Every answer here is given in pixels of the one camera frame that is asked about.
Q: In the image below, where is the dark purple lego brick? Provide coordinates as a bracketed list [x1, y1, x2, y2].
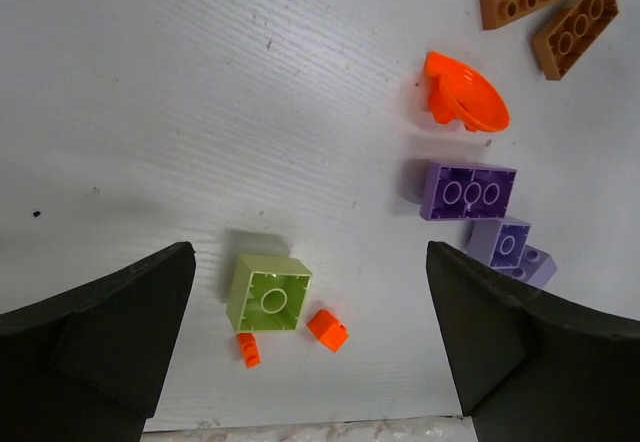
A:
[420, 160, 517, 221]

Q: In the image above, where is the lavender square lego brick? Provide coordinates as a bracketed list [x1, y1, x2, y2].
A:
[466, 217, 531, 269]

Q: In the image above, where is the orange lego dish piece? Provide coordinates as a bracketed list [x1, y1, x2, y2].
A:
[423, 51, 510, 133]

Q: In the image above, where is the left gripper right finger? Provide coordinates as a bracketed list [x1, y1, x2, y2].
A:
[426, 241, 639, 441]

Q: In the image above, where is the tiny orange lego piece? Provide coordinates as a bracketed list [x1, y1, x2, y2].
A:
[236, 333, 261, 369]

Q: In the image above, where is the green square lego brick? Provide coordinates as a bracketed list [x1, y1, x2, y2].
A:
[226, 254, 312, 333]

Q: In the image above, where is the lavender sloped lego brick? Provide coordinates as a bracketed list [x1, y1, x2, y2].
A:
[499, 245, 557, 289]

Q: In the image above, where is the orange small lego stud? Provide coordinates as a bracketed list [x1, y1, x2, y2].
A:
[307, 309, 349, 353]

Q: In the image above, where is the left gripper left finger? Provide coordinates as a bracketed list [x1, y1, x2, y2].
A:
[1, 242, 196, 441]

